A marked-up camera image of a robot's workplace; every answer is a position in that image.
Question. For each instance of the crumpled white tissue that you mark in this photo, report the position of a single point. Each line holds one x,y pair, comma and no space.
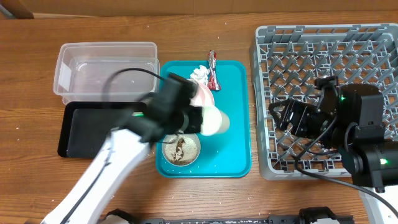
200,74

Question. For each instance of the grey dishwasher rack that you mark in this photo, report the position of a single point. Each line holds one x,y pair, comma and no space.
285,60

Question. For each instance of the clear plastic container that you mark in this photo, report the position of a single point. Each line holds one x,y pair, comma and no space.
82,70

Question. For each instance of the grey bowl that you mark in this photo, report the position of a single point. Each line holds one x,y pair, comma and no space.
181,151

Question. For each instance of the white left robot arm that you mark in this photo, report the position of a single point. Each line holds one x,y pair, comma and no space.
121,152

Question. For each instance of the teal serving tray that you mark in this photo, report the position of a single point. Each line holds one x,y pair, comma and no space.
222,155

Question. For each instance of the red foil snack wrapper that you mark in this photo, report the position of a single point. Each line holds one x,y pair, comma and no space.
213,83

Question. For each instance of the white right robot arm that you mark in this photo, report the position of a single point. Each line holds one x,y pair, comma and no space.
349,119

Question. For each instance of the rice and food waste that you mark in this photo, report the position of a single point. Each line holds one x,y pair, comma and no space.
180,149

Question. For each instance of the pink plate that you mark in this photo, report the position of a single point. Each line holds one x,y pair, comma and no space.
203,97

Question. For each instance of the black plastic tray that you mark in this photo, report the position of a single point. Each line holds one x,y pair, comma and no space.
86,125

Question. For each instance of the cream paper cup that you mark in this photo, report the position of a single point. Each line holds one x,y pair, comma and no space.
214,121

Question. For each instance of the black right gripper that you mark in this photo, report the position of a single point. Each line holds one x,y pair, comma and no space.
301,109

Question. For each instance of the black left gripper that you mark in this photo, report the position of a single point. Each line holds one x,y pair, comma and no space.
196,121

